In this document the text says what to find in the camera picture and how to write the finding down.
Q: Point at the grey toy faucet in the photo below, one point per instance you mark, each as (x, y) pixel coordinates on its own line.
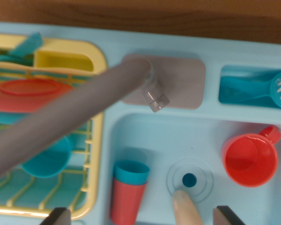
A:
(72, 110)

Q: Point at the teal toy knife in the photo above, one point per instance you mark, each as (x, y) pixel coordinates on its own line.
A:
(29, 44)

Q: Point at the light blue toy sink unit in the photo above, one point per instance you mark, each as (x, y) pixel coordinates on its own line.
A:
(178, 131)

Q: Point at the red plastic plate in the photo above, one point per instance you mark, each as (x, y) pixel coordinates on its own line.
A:
(28, 96)

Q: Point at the red plastic cup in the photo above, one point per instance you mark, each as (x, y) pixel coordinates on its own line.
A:
(126, 204)

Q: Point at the teal dish brush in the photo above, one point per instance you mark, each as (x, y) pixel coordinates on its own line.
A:
(248, 89)

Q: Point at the teal plastic cup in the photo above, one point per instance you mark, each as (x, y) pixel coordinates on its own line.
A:
(131, 174)

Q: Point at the yellow plastic dish rack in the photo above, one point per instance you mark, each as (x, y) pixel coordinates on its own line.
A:
(98, 61)

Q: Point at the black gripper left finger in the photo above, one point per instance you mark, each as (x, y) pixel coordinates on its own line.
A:
(58, 218)

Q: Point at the grey faucet base plate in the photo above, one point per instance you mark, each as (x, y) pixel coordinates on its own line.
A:
(187, 84)

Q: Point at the red plastic mug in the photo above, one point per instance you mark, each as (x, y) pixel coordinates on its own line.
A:
(250, 164)

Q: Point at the teal plastic plate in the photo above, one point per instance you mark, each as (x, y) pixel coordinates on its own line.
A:
(4, 117)

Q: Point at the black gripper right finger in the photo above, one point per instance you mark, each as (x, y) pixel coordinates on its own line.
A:
(227, 218)

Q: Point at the teal plastic bowl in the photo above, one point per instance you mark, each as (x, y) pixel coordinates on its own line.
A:
(49, 161)

